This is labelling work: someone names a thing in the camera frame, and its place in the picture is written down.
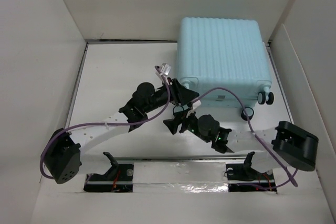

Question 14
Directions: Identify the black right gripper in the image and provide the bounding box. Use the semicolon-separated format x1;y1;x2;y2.
163;107;211;142

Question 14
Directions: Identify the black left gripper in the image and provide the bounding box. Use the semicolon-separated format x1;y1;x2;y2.
143;77;197;114

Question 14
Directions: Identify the light blue hard-shell suitcase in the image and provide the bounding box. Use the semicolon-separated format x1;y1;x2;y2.
176;17;275;108

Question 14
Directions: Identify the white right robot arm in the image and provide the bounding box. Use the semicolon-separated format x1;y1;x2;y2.
163;110;319;178

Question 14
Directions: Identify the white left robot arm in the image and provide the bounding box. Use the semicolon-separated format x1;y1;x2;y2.
40;78;199;184

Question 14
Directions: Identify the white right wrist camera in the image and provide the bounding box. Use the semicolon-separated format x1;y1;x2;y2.
186;99;202;117

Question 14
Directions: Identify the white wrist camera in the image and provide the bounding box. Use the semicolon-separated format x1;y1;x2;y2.
154;63;172;84
186;99;202;117

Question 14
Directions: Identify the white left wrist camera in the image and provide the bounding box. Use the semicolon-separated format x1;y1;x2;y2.
154;63;172;84

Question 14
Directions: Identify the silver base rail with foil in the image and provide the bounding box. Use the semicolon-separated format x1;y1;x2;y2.
83;159;276;193

